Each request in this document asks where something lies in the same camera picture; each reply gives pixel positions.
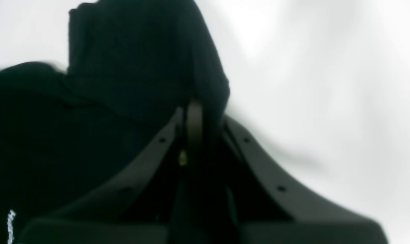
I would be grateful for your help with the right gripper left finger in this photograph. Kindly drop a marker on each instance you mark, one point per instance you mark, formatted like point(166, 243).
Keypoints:
point(93, 219)

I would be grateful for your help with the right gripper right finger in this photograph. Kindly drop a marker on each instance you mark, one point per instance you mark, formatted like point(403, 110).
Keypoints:
point(275, 208)

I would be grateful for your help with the black T-shirt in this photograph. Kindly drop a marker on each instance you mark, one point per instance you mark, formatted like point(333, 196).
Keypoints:
point(131, 64)

